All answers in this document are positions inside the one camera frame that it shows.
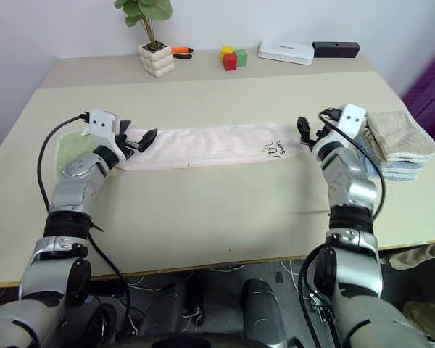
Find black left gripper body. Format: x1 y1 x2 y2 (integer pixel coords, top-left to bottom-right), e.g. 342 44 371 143
112 117 136 160

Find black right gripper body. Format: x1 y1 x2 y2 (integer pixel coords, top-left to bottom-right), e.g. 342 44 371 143
311 120 335 146

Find long pink striped towel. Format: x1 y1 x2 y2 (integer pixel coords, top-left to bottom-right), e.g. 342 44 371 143
116 122 306 173

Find light green towel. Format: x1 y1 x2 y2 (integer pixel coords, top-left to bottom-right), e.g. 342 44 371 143
54 124 97 181

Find folded beige towel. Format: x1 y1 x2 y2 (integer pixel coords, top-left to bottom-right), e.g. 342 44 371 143
362 109 435 165

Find folded light blue towel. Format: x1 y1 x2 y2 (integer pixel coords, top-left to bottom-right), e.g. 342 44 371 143
355 126 427 181

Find flat white plastic box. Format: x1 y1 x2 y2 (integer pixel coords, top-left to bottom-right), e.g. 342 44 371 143
257 39 315 67

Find green plant in white pot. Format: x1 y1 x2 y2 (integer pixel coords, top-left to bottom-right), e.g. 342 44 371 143
114 0 177 79

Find long black box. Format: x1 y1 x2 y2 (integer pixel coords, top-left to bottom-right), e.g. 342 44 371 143
311 41 361 59

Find orange black pliers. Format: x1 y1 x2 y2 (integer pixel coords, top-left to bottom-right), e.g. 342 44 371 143
170 46 195 60

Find purple ribbed object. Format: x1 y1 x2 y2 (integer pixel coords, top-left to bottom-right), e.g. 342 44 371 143
401 53 435 121

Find crumpled beige cloth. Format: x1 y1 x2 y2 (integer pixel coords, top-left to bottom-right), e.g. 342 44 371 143
379 241 435 272

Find dark rounded robot leg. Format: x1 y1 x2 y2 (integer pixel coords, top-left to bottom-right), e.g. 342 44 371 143
241 277 291 348
139 279 208 348

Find brown woven cloth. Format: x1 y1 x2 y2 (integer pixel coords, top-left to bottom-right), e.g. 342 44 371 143
401 299 435 342

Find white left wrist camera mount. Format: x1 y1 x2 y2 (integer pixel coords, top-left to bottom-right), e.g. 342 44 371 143
87 108 120 160

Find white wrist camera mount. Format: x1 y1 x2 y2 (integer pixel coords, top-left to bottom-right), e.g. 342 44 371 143
87 108 120 160
337 104 368 138

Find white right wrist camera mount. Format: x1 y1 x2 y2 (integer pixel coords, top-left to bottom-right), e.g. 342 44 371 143
337 104 368 138

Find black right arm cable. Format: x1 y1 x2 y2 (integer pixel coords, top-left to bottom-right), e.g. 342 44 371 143
298 107 387 348

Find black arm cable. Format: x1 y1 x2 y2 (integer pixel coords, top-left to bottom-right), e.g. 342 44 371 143
298 107 387 348
37 112 133 336

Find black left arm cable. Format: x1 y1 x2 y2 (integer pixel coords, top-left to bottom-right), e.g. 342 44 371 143
37 112 133 336

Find thin white wires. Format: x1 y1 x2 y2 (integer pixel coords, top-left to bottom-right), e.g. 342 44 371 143
273 258 305 293

